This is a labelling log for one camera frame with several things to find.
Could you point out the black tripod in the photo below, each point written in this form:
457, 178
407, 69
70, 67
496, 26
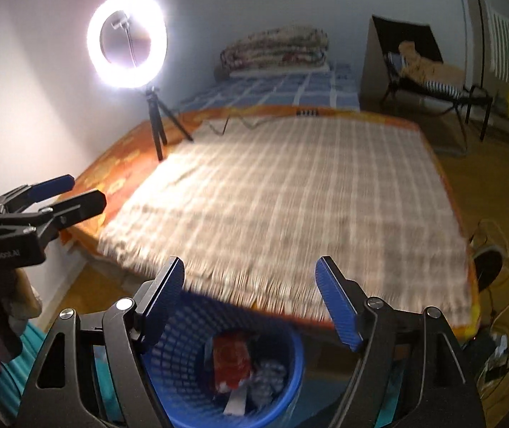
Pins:
157, 109

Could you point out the white colourful snack bag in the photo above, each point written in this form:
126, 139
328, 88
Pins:
261, 389

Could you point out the teal cloth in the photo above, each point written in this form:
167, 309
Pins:
14, 374

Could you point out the black power strip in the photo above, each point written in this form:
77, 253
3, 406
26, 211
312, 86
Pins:
491, 353

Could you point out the black metal drying rack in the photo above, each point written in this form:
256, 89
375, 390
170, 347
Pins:
504, 53

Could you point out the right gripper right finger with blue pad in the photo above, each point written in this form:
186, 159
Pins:
345, 302

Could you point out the red paper box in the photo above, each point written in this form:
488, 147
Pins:
232, 364

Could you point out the tan clothes on chair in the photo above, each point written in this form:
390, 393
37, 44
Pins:
422, 70

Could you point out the beige plaid fringed blanket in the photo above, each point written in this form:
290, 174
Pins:
251, 208

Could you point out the blue checkered bed sheet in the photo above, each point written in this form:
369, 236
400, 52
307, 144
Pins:
332, 86

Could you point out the white striped towel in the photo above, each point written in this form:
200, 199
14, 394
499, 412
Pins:
499, 41

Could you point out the blue plastic laundry basket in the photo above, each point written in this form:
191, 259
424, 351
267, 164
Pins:
180, 365

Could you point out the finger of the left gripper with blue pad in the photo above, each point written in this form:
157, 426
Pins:
50, 188
76, 209

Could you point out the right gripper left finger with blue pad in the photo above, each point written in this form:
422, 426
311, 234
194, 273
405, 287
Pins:
155, 300

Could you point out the folded floral quilt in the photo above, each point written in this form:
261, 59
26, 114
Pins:
285, 47

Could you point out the orange patterned mattress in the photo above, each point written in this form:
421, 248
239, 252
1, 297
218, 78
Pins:
123, 168

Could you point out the black folding chair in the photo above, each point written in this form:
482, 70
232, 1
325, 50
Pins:
390, 33

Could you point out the white ring light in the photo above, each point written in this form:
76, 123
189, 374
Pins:
127, 42

